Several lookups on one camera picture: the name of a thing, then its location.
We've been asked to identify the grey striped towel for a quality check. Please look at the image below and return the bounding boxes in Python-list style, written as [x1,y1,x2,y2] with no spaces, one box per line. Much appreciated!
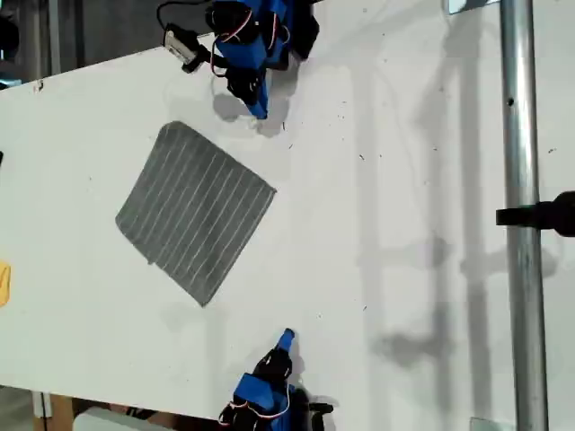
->
[114,119,279,309]

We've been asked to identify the white box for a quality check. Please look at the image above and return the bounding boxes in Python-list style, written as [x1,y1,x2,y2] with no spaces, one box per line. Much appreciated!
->
[72,406,181,431]

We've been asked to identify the wooden table support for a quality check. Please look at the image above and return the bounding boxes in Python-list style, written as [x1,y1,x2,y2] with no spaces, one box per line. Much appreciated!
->
[47,394,75,431]

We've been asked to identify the black clamp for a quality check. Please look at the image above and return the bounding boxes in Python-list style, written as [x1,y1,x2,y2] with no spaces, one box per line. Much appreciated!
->
[495,190,575,238]

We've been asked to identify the yellow object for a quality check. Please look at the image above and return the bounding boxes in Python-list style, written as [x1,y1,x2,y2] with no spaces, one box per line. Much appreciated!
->
[0,259,13,309]

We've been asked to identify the black silver gripper camera box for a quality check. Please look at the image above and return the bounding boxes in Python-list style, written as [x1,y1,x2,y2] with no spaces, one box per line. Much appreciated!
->
[307,394,336,431]
[163,22,213,74]

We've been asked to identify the black camera cable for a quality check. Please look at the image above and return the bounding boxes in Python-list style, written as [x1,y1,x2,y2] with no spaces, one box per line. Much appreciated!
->
[155,0,213,29]

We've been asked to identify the steel post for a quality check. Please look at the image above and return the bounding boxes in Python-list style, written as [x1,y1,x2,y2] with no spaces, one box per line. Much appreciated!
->
[499,0,550,431]

